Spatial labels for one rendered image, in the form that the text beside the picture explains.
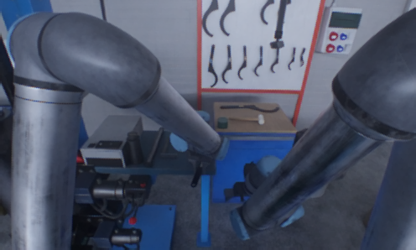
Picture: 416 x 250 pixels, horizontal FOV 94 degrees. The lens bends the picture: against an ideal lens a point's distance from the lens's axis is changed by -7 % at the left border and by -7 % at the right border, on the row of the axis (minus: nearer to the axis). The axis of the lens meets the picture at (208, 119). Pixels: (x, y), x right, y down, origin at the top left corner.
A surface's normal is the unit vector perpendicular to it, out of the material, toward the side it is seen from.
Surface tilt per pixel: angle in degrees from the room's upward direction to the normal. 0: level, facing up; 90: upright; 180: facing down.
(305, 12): 90
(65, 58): 83
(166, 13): 90
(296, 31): 90
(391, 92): 79
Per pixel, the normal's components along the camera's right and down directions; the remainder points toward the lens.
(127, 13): 0.00, 0.49
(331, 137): -0.86, 0.28
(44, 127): 0.52, 0.24
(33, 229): 0.33, 0.22
